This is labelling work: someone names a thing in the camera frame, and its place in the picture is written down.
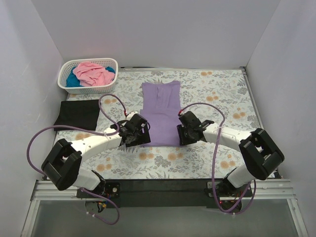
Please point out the pink t-shirt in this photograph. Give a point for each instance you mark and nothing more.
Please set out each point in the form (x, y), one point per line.
(90, 74)

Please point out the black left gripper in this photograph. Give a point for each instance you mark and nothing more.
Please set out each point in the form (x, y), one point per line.
(139, 138)

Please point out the folded black t-shirt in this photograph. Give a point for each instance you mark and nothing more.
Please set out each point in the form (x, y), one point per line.
(82, 114)

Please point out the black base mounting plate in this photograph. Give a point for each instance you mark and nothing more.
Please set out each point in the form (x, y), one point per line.
(160, 192)

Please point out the floral patterned tablecloth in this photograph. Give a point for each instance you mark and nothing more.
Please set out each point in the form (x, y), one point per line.
(220, 96)

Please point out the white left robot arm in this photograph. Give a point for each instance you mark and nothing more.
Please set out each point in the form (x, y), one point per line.
(63, 165)

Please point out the white plastic laundry basket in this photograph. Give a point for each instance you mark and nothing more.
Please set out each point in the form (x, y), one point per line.
(66, 68)

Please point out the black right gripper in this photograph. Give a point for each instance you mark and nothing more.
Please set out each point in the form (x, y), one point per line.
(183, 136)

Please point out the teal t-shirt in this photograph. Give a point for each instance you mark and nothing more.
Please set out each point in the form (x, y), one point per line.
(72, 81)

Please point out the purple t-shirt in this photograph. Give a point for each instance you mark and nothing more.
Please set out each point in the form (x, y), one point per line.
(161, 104)

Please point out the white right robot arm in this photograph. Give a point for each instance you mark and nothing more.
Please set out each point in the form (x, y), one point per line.
(260, 153)

